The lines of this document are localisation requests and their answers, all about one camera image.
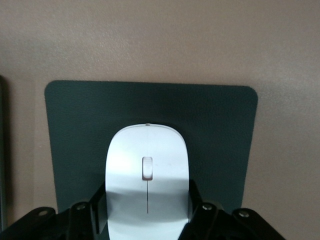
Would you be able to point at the silver laptop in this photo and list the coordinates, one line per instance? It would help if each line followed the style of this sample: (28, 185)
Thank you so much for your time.
(5, 150)

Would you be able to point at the black mouse pad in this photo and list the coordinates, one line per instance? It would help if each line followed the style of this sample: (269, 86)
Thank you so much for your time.
(212, 125)

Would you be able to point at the brown table cover sheet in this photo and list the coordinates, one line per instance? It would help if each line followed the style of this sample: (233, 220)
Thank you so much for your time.
(160, 37)

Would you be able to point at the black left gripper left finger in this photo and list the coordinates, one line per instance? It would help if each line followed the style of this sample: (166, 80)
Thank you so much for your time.
(75, 220)

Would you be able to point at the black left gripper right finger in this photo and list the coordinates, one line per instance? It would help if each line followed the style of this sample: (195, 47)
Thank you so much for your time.
(215, 222)

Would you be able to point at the white computer mouse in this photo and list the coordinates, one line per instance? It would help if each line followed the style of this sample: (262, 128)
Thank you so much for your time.
(150, 145)

